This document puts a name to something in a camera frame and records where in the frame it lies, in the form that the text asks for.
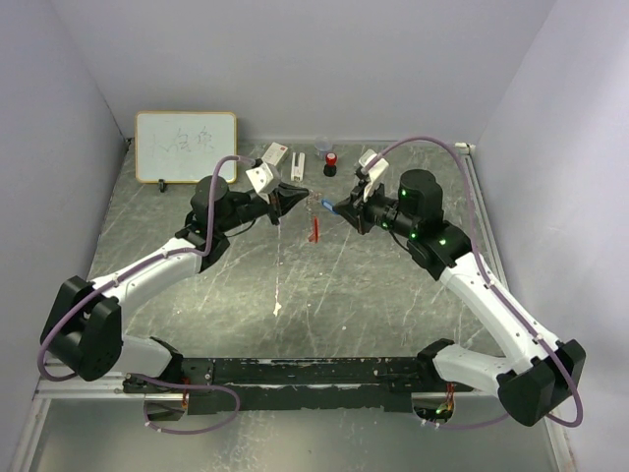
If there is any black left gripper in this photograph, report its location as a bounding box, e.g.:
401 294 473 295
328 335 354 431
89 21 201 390
217 180 309 233

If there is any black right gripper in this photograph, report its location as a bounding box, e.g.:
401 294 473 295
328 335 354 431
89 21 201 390
333 175 418 238

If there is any grey keyring holder red handle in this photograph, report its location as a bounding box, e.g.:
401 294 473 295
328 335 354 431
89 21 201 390
306 192 321 244

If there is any blue tagged key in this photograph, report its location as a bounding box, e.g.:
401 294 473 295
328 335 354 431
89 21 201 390
320 199 335 213

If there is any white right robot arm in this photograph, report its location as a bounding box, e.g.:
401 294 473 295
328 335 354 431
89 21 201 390
333 169 586 427

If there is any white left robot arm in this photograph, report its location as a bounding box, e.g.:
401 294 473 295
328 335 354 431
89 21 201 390
37 176 309 392

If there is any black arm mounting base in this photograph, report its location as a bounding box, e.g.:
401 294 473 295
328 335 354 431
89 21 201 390
123 356 446 415

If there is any white stapler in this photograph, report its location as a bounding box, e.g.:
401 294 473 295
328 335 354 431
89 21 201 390
291 152 306 182

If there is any white and green carton box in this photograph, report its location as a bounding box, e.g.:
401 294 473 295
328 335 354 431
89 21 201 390
261 142 288 168

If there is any red and black stamp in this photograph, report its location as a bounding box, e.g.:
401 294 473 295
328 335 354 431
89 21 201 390
323 152 338 177

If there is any clear plastic cup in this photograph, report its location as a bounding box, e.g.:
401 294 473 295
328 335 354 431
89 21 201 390
314 136 333 159

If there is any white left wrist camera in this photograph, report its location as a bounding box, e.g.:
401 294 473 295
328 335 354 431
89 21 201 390
246 159 281 203

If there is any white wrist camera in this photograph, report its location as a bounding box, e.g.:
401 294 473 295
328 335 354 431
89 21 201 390
246 159 281 203
357 148 389 203

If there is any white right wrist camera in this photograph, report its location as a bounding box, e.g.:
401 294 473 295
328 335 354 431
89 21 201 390
357 148 389 203

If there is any small whiteboard with yellow frame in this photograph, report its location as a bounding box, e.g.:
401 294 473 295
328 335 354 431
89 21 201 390
134 111 237 184

